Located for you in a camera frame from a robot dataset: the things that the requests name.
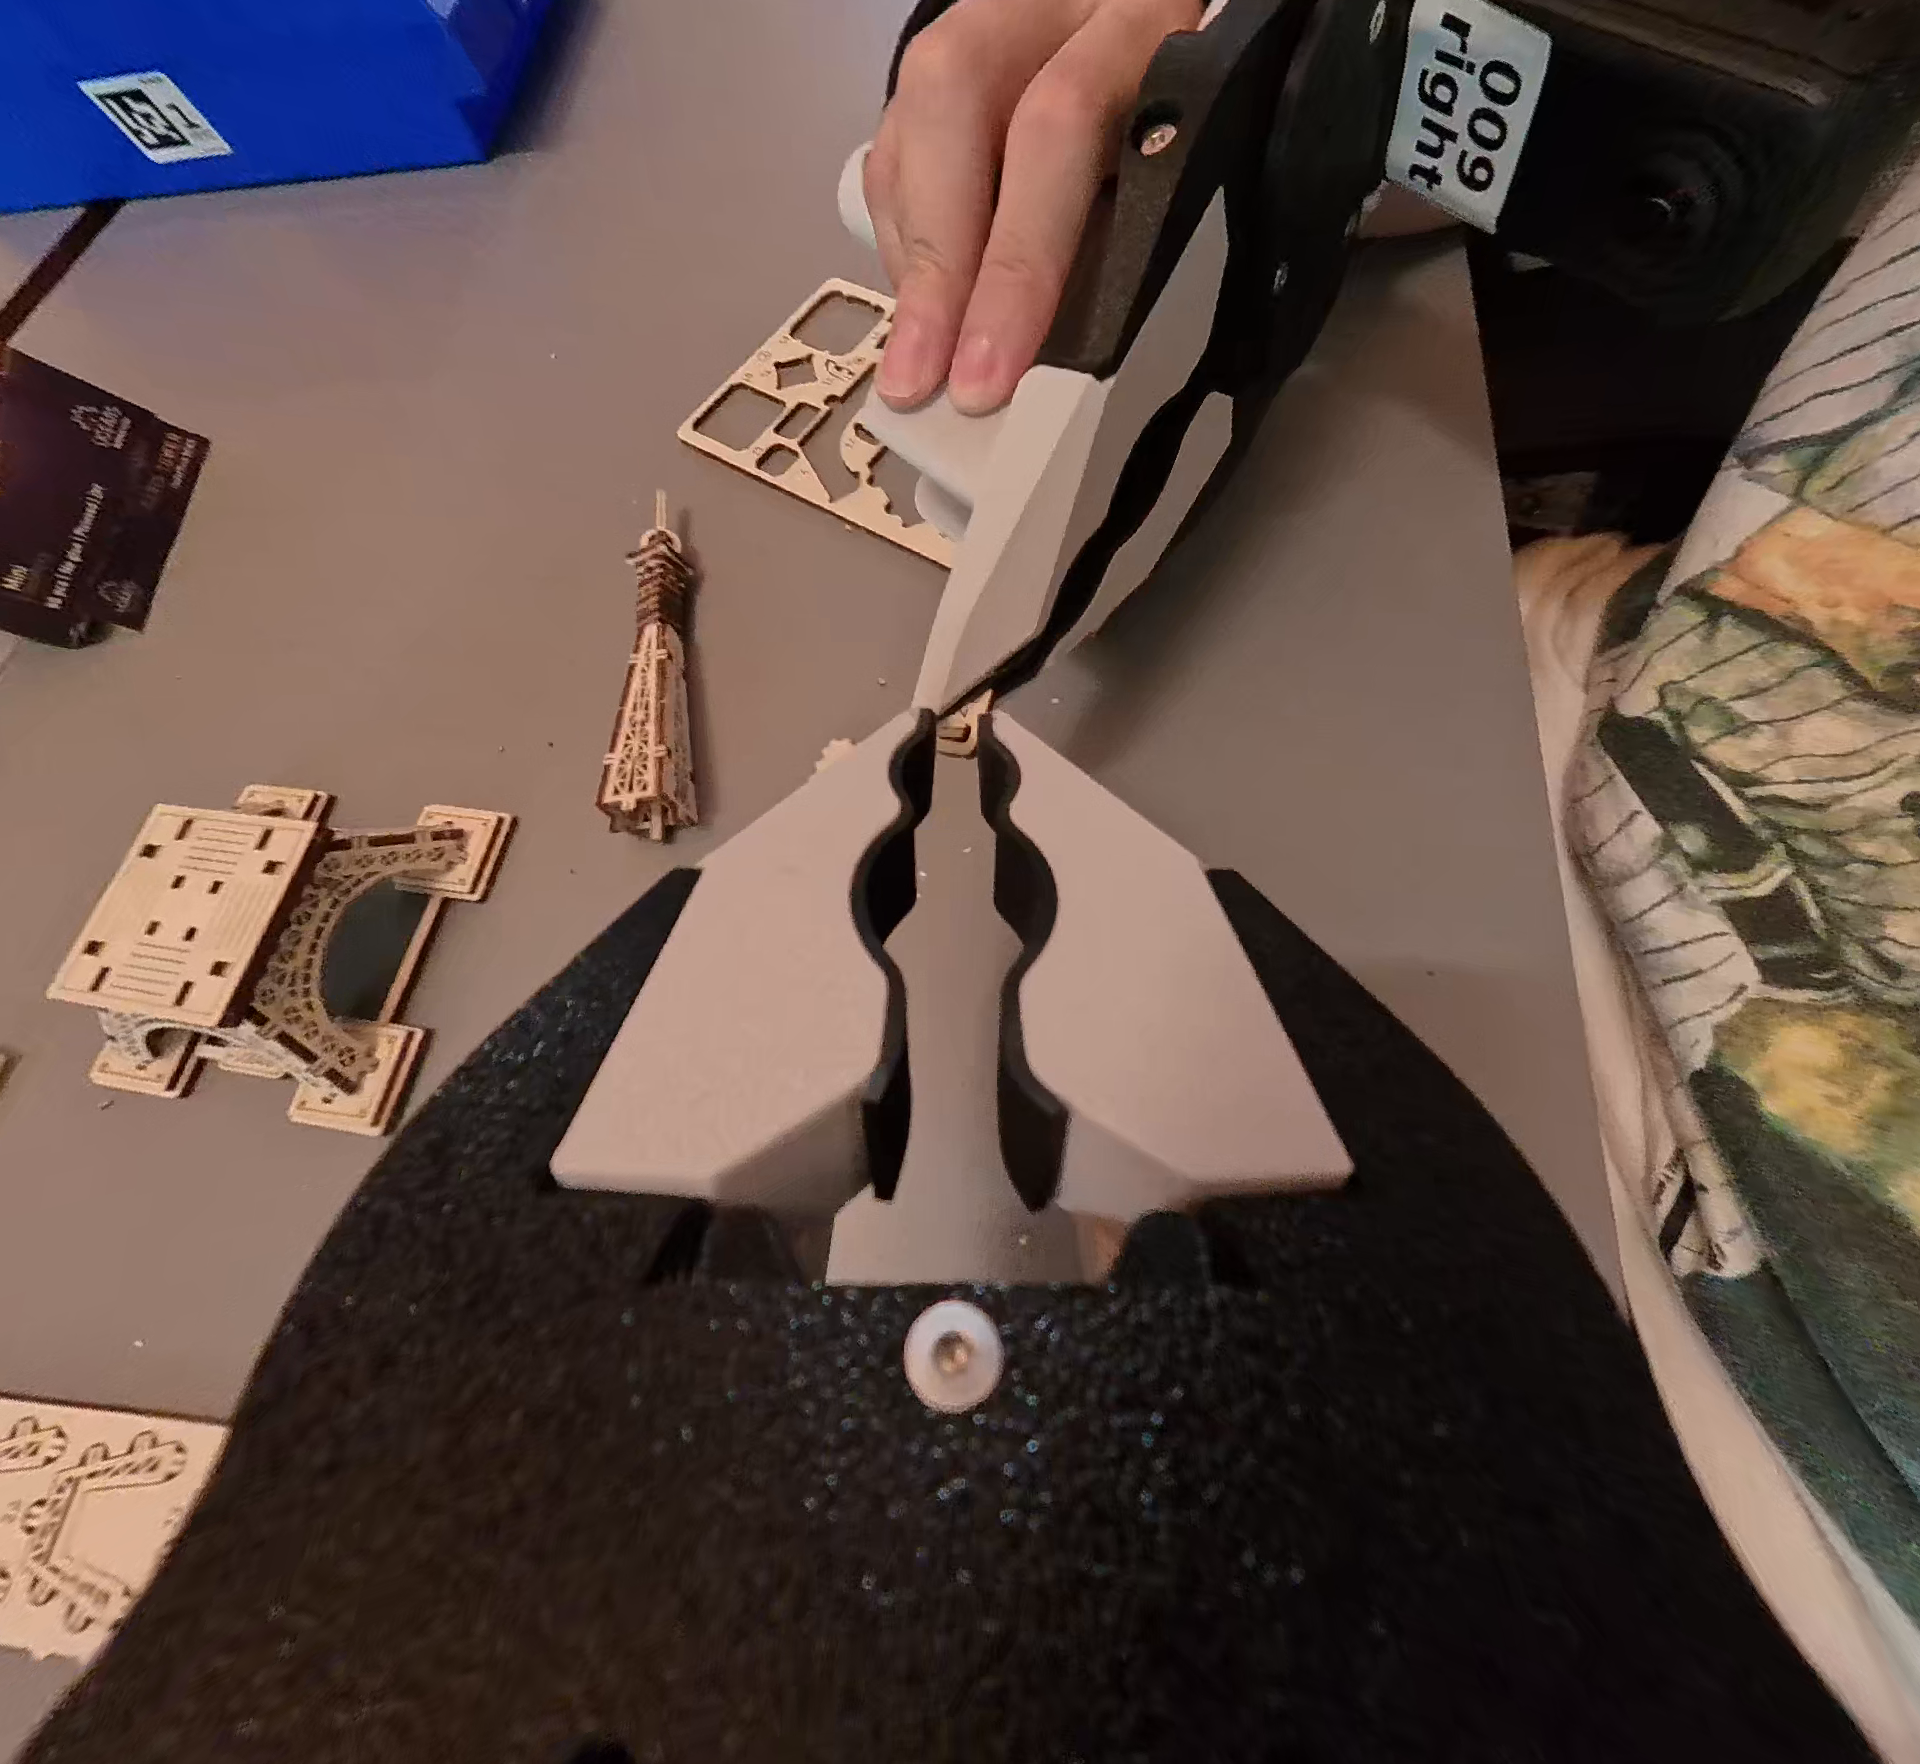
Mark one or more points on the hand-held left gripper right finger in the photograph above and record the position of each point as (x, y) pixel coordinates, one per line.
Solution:
(1186, 1044)

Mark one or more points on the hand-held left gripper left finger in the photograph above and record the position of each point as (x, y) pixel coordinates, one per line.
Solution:
(721, 1044)

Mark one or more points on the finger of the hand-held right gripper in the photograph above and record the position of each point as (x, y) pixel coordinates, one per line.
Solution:
(1037, 519)
(1170, 519)

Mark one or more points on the small rounded wooden rectangle piece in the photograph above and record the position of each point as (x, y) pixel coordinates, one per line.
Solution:
(959, 730)

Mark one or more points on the wooden sheet with arch cutouts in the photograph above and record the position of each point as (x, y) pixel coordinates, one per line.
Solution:
(721, 437)

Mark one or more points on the wooden tower model spire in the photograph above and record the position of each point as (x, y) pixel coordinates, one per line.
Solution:
(653, 714)

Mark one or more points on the grey desk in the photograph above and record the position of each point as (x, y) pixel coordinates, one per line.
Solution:
(450, 444)

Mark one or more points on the person's right hand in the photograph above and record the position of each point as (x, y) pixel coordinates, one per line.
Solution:
(1019, 144)

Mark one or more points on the wooden tower model base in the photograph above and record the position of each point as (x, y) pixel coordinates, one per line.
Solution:
(195, 926)

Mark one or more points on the wooden sheet with square hole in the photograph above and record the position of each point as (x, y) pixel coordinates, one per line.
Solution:
(92, 1522)

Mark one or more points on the purple tower model box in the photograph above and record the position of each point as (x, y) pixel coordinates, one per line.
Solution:
(83, 505)

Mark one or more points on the blue bin with tag label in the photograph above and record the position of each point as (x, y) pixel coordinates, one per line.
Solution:
(273, 10)

